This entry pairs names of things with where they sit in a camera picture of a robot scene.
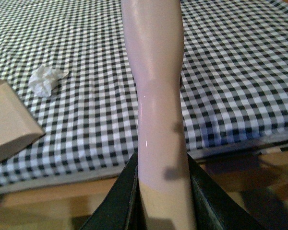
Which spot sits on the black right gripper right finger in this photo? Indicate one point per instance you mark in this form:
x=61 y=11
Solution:
x=214 y=208

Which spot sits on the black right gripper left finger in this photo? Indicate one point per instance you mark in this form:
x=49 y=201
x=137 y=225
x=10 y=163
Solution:
x=121 y=209

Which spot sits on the beige plastic dustpan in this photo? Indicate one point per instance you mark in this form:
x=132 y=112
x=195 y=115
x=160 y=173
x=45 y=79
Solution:
x=18 y=128

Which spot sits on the beige hand brush black bristles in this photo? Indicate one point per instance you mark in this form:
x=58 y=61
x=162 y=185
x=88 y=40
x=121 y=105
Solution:
x=154 y=39

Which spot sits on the black white checkered bed sheet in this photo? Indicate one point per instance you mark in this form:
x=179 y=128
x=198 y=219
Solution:
x=234 y=96

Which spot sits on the crumpled white tissue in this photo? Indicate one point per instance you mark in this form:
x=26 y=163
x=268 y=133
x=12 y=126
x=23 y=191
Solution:
x=44 y=80

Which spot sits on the wooden bed frame headboard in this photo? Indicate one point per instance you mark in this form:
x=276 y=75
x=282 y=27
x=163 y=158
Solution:
x=258 y=183

